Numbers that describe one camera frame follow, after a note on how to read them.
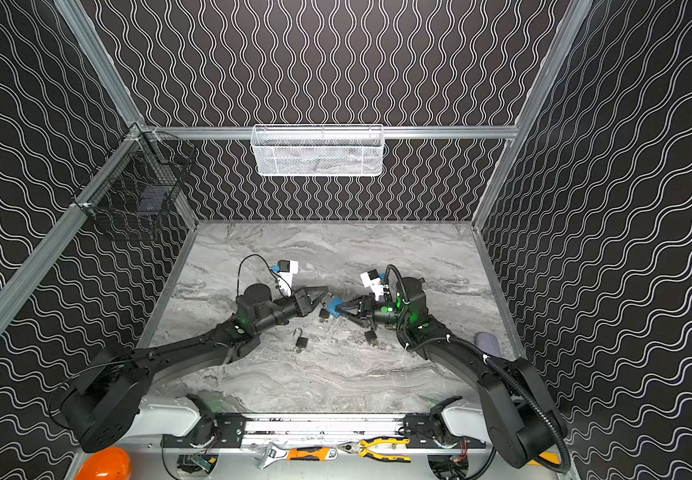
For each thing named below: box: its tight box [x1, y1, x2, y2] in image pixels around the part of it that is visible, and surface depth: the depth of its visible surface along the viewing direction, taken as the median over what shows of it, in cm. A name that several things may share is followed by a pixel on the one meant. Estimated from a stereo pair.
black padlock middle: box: [293, 327, 309, 348], surface depth 92 cm
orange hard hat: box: [75, 446, 133, 480], surface depth 69 cm
